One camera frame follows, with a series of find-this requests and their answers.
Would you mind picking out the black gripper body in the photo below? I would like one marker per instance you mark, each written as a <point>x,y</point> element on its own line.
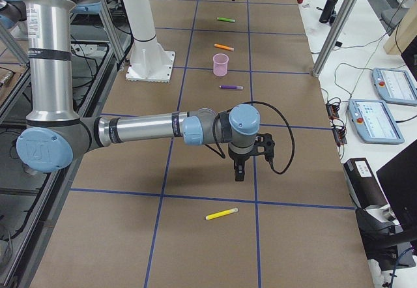
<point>237,157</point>

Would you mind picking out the green marker pen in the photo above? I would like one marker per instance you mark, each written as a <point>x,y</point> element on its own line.
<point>228,20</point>

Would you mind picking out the yellow marker pen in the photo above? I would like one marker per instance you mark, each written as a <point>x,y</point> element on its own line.
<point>221,214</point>

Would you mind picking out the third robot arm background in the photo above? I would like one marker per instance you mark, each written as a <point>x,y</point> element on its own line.
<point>13,17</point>

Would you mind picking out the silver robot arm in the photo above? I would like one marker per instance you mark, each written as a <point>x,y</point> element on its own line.
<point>56,135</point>

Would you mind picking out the orange marker pen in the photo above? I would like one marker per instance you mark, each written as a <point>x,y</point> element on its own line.
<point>224,47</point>

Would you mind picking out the pink mesh pen holder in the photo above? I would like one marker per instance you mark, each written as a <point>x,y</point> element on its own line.
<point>220,64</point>

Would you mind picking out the purple marker pen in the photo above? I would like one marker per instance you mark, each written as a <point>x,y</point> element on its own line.
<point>231,87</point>

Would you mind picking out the black water bottle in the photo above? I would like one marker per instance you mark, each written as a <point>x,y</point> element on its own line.
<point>328,11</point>

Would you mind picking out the small electronics board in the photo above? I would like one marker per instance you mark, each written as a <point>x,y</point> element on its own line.
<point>339,129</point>

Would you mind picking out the black box with label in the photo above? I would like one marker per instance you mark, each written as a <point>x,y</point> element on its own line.
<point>362,184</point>

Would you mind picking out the near teach pendant tablet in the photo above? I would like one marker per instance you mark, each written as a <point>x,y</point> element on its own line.
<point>374,122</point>

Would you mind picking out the teach pendant tablet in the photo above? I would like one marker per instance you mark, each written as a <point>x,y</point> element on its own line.
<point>394,86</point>
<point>374,122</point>

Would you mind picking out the black monitor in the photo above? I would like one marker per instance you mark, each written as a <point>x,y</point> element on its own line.
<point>398,181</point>

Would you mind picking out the far teach pendant tablet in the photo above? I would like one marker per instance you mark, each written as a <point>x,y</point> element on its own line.
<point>394,86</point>

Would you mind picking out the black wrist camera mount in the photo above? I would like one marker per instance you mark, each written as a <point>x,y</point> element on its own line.
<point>264,146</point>

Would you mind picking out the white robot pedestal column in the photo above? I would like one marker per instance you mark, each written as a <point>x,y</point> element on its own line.
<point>148,60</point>

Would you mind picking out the aluminium frame post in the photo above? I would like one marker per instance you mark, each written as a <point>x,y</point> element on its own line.
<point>343,15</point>

